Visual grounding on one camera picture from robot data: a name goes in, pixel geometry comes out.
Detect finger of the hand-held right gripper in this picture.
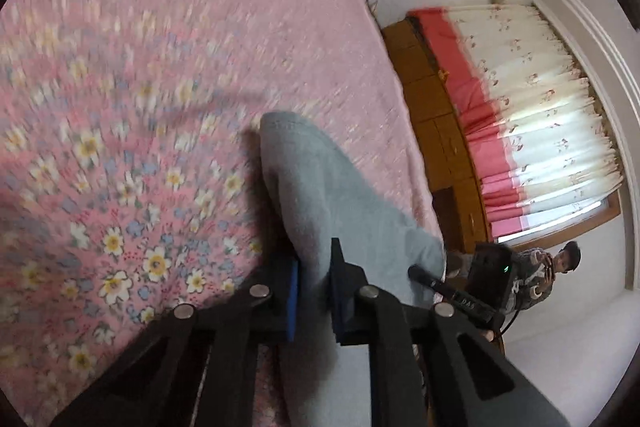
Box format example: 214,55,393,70
407,264,506,326

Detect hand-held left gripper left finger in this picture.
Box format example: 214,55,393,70
50,257,301,427

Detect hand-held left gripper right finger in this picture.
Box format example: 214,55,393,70
330,237,571,427

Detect grey pants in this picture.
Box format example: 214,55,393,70
260,111,448,427

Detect long wooden cabinet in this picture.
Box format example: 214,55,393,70
381,19,493,258

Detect white and red curtain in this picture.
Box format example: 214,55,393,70
407,4,626,244

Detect floral quilt with plaid lining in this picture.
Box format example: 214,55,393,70
0,0,301,427

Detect black cable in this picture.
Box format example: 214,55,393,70
492,307,522,349

